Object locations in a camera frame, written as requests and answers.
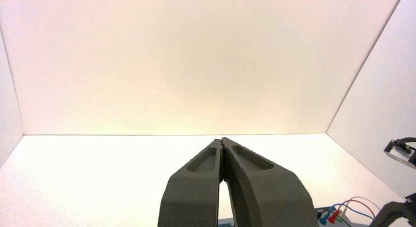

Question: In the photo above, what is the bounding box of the right wrist camera with cable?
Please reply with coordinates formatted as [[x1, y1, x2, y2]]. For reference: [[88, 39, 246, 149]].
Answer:
[[383, 137, 416, 170]]

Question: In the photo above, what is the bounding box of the red wire with plug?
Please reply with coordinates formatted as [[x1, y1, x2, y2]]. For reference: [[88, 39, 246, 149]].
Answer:
[[327, 199, 377, 225]]

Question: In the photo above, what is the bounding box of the black wire with plug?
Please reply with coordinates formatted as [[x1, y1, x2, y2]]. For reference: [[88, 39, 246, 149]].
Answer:
[[315, 210, 352, 227]]

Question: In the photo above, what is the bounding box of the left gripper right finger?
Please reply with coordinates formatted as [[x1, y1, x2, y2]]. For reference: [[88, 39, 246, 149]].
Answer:
[[221, 137, 320, 227]]

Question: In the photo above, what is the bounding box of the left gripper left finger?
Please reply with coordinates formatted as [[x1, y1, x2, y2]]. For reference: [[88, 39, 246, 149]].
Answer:
[[157, 138, 225, 227]]

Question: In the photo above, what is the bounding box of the blue and grey terminal box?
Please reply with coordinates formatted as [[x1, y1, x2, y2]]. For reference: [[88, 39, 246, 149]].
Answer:
[[218, 205, 375, 227]]

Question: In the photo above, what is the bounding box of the white wire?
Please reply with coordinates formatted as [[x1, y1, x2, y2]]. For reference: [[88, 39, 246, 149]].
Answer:
[[344, 196, 382, 216]]

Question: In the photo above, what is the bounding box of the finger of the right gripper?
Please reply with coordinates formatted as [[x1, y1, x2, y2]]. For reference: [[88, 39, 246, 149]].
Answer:
[[369, 201, 414, 227]]

